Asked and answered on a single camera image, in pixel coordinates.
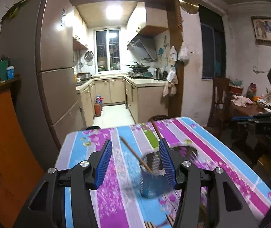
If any blue perforated utensil holder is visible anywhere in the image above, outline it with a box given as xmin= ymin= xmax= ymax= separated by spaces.
xmin=140 ymin=144 xmax=198 ymax=198

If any wooden chopstick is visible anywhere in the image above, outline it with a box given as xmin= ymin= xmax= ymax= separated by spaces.
xmin=120 ymin=136 xmax=153 ymax=174
xmin=151 ymin=121 xmax=162 ymax=139

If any kitchen window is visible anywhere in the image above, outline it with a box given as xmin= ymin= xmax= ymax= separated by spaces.
xmin=95 ymin=28 xmax=121 ymax=73

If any dark wooden dining table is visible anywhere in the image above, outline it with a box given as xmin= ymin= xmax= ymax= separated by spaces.
xmin=228 ymin=99 xmax=271 ymax=143

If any floral striped tablecloth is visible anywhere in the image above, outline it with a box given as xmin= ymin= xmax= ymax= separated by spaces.
xmin=55 ymin=117 xmax=271 ymax=227

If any wooden dining chair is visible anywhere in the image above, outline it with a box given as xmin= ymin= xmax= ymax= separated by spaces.
xmin=207 ymin=77 xmax=230 ymax=139

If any black wok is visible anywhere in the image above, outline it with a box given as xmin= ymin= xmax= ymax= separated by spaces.
xmin=123 ymin=62 xmax=149 ymax=73

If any steel electric kettle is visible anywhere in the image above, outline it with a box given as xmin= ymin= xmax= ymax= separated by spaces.
xmin=153 ymin=68 xmax=163 ymax=80

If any framed elephant picture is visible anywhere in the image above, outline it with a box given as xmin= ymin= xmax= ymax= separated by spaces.
xmin=251 ymin=17 xmax=271 ymax=46

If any dark room window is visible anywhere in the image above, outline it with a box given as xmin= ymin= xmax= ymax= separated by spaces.
xmin=198 ymin=5 xmax=227 ymax=79

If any orange wooden cabinet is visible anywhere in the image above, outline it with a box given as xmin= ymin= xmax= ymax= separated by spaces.
xmin=0 ymin=77 xmax=43 ymax=227

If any white hanging plastic bag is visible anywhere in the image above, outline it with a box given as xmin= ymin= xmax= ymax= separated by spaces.
xmin=178 ymin=42 xmax=190 ymax=63

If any steel range hood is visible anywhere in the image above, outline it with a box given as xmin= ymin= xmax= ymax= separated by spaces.
xmin=127 ymin=35 xmax=157 ymax=63

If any brown tall refrigerator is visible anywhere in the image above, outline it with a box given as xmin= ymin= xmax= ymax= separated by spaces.
xmin=0 ymin=0 xmax=84 ymax=169

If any round gold wall clock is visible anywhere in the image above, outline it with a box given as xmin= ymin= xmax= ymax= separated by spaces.
xmin=179 ymin=0 xmax=199 ymax=14

